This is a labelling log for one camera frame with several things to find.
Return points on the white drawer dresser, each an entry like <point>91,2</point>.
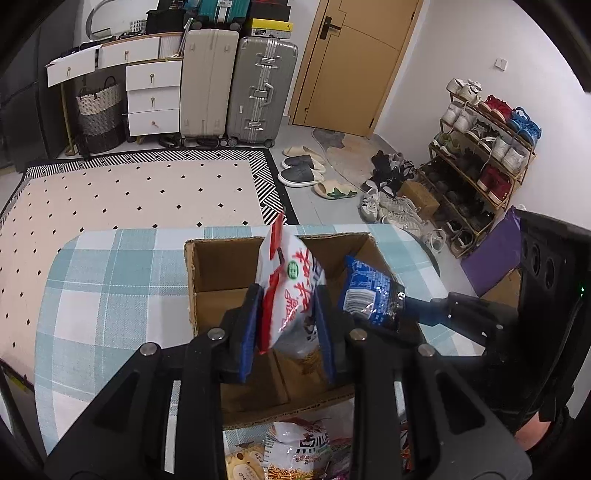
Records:
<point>152,99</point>

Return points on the black bag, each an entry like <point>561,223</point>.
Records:
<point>166,18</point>

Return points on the grey slipper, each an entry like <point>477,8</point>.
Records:
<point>302,162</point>
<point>300,177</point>

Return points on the teal suitcase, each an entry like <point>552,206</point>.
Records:
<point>224,11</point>

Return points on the white light switch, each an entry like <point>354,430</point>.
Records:
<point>500,63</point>

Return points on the beige green slipper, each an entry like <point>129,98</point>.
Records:
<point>334,190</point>

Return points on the silver suitcase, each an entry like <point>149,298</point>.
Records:
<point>263,87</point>

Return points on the wooden door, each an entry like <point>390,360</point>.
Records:
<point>351,74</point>

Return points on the red noodle snack packet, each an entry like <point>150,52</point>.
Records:
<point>405,445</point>

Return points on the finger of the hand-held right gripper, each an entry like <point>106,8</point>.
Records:
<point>401,335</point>
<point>420,305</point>

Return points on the white ribbed bin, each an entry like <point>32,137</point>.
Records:
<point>170,46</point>

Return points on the beige suitcase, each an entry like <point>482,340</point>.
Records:
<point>207,83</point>

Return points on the pile of shoes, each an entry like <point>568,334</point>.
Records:
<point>392,205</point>

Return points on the cream pastry packet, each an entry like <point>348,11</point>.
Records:
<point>242,464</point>

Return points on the blue snack packet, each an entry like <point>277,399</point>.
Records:
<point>364,290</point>

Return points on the woven laundry basket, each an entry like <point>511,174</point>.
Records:
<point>99,115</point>

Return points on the dotted beige floor mat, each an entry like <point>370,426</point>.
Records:
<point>115,194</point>

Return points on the purple bag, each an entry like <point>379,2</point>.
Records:
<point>494,251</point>

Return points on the grey curved metal frame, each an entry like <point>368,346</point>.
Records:
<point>94,21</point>

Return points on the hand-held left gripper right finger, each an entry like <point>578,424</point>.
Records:
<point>324,337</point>

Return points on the white snack packet dark letters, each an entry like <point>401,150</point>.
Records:
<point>295,447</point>

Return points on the white snack packet red letters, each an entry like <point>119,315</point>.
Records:
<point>286,286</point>

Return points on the small brown cardboard box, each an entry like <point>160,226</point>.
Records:
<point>420,198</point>

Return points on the yellow black shoe box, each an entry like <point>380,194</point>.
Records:
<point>270,28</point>

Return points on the wooden shoe rack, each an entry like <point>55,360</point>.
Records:
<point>521,173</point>

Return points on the person's right forearm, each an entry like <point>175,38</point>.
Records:
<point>533,431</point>

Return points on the black red shoe box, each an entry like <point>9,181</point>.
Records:
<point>270,10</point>

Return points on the flat brown cardboard piece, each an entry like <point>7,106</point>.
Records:
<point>505,288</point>

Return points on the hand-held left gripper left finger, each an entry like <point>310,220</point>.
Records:
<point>248,332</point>

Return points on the grey door mat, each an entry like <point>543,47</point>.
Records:
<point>328,137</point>

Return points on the beige door mat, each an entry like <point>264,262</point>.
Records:
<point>360,159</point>

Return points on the rows of shoes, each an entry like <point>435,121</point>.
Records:
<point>494,180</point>

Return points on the white plastic basket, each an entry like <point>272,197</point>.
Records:
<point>137,26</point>

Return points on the purple snack packet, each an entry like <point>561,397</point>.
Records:
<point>342,461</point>

